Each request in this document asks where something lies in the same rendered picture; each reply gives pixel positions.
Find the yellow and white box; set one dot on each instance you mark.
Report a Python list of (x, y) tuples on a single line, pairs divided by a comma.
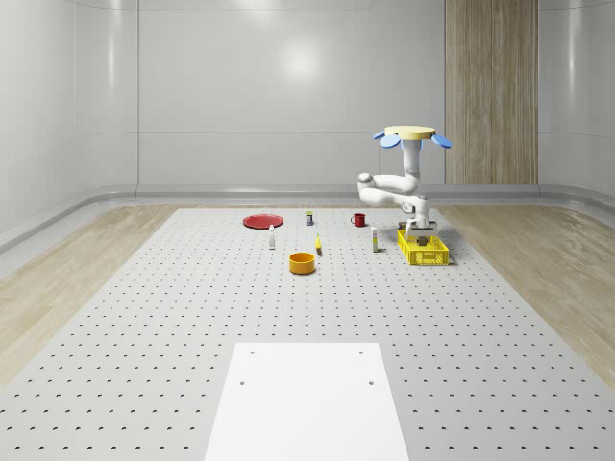
[(374, 240)]

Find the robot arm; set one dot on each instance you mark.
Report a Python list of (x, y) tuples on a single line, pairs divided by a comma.
[(389, 187)]

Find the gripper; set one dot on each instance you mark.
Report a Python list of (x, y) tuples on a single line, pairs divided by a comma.
[(422, 229)]

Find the red mug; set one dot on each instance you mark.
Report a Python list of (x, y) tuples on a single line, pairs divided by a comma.
[(359, 220)]

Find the yellow bowl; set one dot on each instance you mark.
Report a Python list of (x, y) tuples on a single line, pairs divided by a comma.
[(302, 266)]

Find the flat-sided can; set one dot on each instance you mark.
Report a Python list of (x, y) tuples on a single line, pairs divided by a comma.
[(310, 219)]

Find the small white bottle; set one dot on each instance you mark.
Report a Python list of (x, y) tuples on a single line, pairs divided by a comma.
[(272, 240)]

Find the yellow basket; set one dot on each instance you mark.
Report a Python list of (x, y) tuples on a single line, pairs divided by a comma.
[(425, 257)]

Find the red plate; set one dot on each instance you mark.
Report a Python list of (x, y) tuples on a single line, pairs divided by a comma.
[(263, 221)]

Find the banana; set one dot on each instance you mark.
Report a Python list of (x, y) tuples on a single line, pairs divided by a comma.
[(318, 245)]

